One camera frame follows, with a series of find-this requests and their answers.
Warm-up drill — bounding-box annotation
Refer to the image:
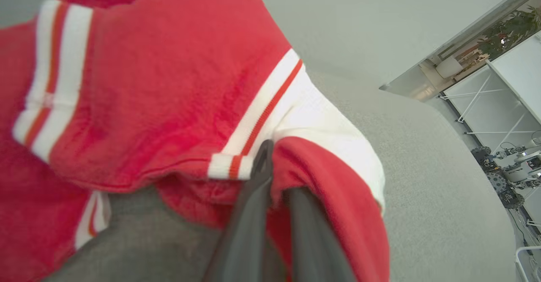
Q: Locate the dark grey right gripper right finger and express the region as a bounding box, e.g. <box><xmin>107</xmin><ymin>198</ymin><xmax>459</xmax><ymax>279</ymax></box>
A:
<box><xmin>282</xmin><ymin>188</ymin><xmax>358</xmax><ymax>282</ymax></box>

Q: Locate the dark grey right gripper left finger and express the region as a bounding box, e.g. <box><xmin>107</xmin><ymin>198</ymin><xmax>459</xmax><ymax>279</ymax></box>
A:
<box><xmin>202</xmin><ymin>140</ymin><xmax>275</xmax><ymax>282</ymax></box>

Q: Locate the white metal frame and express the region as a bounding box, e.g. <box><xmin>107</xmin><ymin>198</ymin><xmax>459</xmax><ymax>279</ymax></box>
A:
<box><xmin>514</xmin><ymin>246</ymin><xmax>541</xmax><ymax>282</ymax></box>

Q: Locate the white folding table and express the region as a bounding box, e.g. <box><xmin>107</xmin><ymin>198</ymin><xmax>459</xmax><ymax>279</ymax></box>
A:
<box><xmin>439</xmin><ymin>30</ymin><xmax>541</xmax><ymax>156</ymax></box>

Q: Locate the red garment with white stripes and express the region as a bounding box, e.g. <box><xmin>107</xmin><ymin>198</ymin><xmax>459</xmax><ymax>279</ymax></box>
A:
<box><xmin>0</xmin><ymin>0</ymin><xmax>390</xmax><ymax>282</ymax></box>

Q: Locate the grey fabric sofa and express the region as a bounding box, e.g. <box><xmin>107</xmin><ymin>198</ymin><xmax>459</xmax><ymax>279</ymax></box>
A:
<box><xmin>42</xmin><ymin>70</ymin><xmax>518</xmax><ymax>282</ymax></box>

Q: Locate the white cylindrical bin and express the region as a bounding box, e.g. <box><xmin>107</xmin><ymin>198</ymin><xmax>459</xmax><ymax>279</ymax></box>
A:
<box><xmin>435</xmin><ymin>57</ymin><xmax>463</xmax><ymax>79</ymax></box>

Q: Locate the green potted plant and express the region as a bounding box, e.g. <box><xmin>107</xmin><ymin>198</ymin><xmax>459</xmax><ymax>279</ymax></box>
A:
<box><xmin>478</xmin><ymin>5</ymin><xmax>541</xmax><ymax>60</ymax></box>

